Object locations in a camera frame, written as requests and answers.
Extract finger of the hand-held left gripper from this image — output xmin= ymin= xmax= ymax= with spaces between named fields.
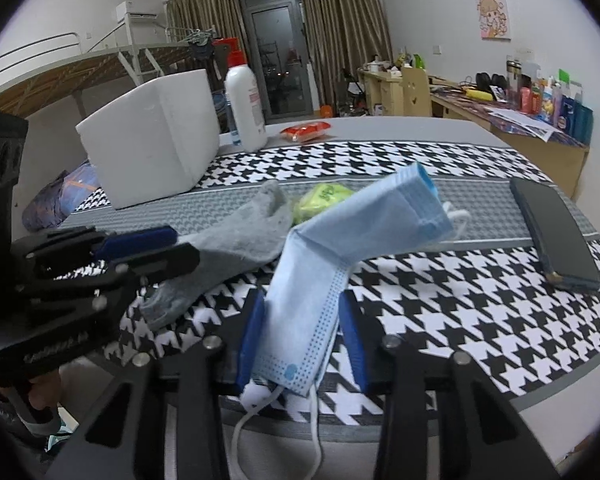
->
xmin=30 ymin=226 xmax=179 ymax=267
xmin=17 ymin=242 xmax=201 ymax=311

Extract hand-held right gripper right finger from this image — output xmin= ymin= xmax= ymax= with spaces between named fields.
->
xmin=339 ymin=290 xmax=563 ymax=480

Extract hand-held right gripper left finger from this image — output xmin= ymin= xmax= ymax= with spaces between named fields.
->
xmin=45 ymin=287 xmax=268 ymax=480

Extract grey sock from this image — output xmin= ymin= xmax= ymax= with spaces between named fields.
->
xmin=140 ymin=180 xmax=295 ymax=331

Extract blue face mask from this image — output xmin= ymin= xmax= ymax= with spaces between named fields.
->
xmin=232 ymin=162 xmax=468 ymax=480

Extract white foam box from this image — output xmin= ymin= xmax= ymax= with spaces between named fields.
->
xmin=75 ymin=69 xmax=222 ymax=210

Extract yellow-green plastic packet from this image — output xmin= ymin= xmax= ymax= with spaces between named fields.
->
xmin=291 ymin=183 xmax=353 ymax=226

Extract person's left hand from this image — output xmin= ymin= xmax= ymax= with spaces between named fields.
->
xmin=27 ymin=367 xmax=63 ymax=413

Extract houndstooth tablecloth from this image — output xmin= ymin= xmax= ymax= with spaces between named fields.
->
xmin=62 ymin=140 xmax=600 ymax=426

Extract blue plaid quilt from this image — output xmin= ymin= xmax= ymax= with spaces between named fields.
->
xmin=22 ymin=160 xmax=103 ymax=233

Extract white pump lotion bottle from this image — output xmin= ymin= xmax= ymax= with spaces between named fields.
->
xmin=224 ymin=51 xmax=269 ymax=152

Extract metal bunk bed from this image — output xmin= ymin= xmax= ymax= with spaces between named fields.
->
xmin=0 ymin=32 xmax=221 ymax=121

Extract red snack packet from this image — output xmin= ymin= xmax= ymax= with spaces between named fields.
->
xmin=280 ymin=120 xmax=332 ymax=143

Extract hanging dark clothes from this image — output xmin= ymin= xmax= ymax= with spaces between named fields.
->
xmin=187 ymin=30 xmax=241 ymax=61

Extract black smartphone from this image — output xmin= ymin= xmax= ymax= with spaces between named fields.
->
xmin=509 ymin=176 xmax=600 ymax=292

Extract white air conditioner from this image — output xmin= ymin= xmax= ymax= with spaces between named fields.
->
xmin=115 ymin=1 xmax=159 ymax=23

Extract glass balcony door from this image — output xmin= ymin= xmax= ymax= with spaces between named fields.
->
xmin=235 ymin=0 xmax=315 ymax=120

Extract brown curtain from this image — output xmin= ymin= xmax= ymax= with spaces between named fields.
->
xmin=296 ymin=0 xmax=393 ymax=113
xmin=166 ymin=0 xmax=248 ymax=111

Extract plain wooden desk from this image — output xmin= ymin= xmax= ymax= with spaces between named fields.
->
xmin=357 ymin=67 xmax=433 ymax=118

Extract black folding chair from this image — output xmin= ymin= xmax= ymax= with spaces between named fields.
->
xmin=340 ymin=67 xmax=366 ymax=107

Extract wooden chair with smiley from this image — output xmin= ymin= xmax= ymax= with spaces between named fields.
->
xmin=400 ymin=66 xmax=431 ymax=118

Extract wooden desk with patterned mat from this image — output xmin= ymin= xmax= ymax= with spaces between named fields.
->
xmin=430 ymin=77 xmax=590 ymax=201

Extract printed paper sheets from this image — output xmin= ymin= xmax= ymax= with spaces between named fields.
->
xmin=482 ymin=105 xmax=561 ymax=141

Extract desk clutter pile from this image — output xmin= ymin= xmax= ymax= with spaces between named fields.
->
xmin=362 ymin=52 xmax=413 ymax=78

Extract black bag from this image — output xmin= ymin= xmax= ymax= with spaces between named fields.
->
xmin=475 ymin=72 xmax=508 ymax=92

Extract group of toiletry bottles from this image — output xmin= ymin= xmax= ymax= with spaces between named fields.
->
xmin=505 ymin=57 xmax=593 ymax=143

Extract cartoon wall poster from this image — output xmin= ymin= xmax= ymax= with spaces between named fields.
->
xmin=477 ymin=0 xmax=512 ymax=41

